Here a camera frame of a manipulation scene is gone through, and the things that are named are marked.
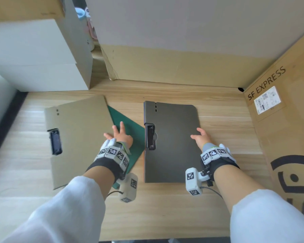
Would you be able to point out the person's left hand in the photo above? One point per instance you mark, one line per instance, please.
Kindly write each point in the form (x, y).
(123, 138)

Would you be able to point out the person's right hand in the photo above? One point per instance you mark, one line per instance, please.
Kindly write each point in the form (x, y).
(204, 139)

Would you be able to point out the person's left fingers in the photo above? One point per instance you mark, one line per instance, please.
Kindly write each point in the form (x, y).
(121, 127)

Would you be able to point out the person's right thumb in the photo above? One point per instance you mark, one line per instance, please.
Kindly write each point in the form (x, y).
(194, 136)

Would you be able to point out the person's left forearm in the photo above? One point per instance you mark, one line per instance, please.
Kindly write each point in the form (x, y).
(98, 180)

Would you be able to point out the person's right forearm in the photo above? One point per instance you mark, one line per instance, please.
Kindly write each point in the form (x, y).
(237, 183)

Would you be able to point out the green sheet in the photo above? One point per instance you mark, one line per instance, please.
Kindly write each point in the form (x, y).
(133, 134)

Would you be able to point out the dark grey clipboard folder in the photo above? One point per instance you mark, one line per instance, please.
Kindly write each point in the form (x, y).
(176, 144)

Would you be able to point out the white marker wrist tracker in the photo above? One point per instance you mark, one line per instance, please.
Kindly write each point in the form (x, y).
(214, 153)
(114, 152)

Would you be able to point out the black metal clip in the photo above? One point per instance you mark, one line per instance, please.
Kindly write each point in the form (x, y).
(150, 136)
(55, 142)

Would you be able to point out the brown clipboard folder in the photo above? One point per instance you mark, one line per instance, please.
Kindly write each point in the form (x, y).
(81, 139)

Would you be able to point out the white shipping label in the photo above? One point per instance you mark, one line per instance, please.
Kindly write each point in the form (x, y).
(267, 99)

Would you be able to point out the printed cardboard box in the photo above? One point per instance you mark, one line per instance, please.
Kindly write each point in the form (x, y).
(286, 139)

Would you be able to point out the large plain cardboard box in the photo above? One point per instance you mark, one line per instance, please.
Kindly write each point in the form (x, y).
(182, 40)

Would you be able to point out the person's white left sleeve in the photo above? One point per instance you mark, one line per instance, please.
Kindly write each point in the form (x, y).
(63, 212)

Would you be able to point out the person's white sleeve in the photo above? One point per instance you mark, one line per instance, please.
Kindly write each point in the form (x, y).
(63, 212)
(271, 220)

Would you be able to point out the pink bottle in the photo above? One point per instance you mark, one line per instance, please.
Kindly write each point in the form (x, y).
(91, 25)

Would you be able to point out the person's white right sleeve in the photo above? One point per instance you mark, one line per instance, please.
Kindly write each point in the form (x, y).
(271, 220)

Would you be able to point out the white box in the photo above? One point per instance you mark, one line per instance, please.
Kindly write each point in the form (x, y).
(35, 53)

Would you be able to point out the light blue cup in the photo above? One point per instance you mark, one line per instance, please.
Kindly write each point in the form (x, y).
(80, 13)

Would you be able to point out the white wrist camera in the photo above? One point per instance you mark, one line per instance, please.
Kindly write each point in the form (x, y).
(129, 186)
(193, 180)

